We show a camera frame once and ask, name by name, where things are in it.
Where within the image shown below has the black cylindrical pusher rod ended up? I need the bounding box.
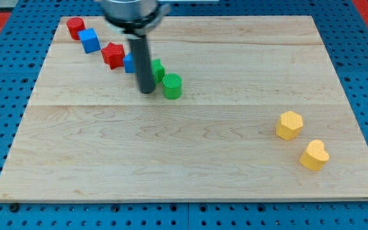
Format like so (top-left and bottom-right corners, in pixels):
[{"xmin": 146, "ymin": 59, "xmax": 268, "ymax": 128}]
[{"xmin": 128, "ymin": 36, "xmax": 155, "ymax": 94}]

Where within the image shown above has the green cylinder block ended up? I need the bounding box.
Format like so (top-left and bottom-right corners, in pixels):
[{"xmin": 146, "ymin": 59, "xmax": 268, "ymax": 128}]
[{"xmin": 162, "ymin": 73, "xmax": 182, "ymax": 100}]

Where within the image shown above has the yellow hexagon block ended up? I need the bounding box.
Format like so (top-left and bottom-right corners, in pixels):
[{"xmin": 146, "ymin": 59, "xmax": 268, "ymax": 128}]
[{"xmin": 275, "ymin": 111, "xmax": 303, "ymax": 141}]

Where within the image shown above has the blue block behind rod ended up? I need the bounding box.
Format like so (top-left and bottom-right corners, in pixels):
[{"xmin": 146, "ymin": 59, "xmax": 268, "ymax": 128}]
[{"xmin": 123, "ymin": 52, "xmax": 135, "ymax": 73}]

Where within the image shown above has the red star block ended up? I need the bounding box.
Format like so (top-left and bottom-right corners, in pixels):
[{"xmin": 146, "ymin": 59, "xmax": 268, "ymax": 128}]
[{"xmin": 101, "ymin": 42, "xmax": 125, "ymax": 70}]

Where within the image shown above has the green star block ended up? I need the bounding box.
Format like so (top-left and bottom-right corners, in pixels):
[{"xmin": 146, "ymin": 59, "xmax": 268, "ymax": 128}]
[{"xmin": 151, "ymin": 59, "xmax": 165, "ymax": 85}]

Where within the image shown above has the blue cube block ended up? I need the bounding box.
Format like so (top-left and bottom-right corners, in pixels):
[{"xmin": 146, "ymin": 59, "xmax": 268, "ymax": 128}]
[{"xmin": 77, "ymin": 28, "xmax": 101, "ymax": 54}]

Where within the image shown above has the red cylinder block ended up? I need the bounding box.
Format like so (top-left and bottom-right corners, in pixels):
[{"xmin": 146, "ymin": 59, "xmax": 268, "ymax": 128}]
[{"xmin": 66, "ymin": 17, "xmax": 86, "ymax": 40}]

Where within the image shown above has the wooden board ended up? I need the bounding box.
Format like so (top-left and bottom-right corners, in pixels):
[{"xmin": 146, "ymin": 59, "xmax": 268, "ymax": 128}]
[{"xmin": 0, "ymin": 16, "xmax": 368, "ymax": 204}]

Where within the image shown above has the yellow heart block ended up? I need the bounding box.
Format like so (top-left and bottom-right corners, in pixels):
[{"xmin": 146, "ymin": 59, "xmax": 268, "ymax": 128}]
[{"xmin": 299, "ymin": 139, "xmax": 330, "ymax": 171}]

